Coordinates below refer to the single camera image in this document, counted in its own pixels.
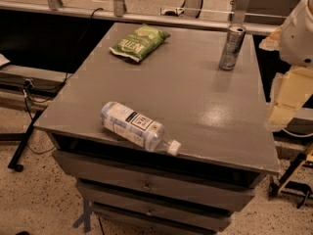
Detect silver redbull can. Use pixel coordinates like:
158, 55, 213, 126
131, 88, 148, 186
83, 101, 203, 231
219, 24, 246, 71

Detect clear blue plastic bottle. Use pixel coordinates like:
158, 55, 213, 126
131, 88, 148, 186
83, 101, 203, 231
101, 102, 181, 156

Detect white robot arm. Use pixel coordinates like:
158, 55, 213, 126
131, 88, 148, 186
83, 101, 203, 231
259, 0, 313, 132

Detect black cable on left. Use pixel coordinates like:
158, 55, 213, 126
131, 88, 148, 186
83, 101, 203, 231
19, 7, 105, 155

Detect yellow black stand right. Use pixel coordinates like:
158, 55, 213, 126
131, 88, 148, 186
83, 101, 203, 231
268, 140, 313, 210

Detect grey drawer cabinet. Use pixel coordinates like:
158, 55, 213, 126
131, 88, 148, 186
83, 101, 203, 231
36, 23, 279, 235

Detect black metal stand leg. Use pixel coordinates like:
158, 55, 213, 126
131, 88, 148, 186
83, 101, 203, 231
8, 111, 42, 172

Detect white cable on right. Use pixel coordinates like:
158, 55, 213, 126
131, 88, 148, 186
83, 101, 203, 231
281, 126, 313, 139

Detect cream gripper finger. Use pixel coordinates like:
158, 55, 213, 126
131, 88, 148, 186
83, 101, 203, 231
265, 66, 313, 132
259, 27, 282, 51

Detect green chip bag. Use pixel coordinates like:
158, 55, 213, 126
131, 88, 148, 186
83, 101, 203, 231
110, 24, 170, 63

